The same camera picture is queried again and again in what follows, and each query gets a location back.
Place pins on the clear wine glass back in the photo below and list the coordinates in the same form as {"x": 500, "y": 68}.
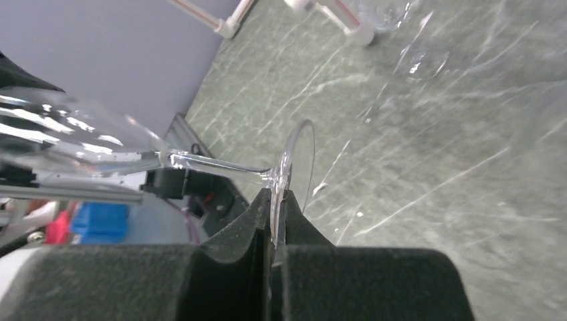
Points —
{"x": 403, "y": 38}

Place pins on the clear wine glass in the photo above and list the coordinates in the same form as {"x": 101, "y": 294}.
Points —
{"x": 51, "y": 131}
{"x": 403, "y": 38}

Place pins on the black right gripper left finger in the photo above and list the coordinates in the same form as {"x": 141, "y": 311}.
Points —
{"x": 221, "y": 279}

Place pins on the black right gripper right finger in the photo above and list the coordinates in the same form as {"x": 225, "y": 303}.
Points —
{"x": 311, "y": 279}

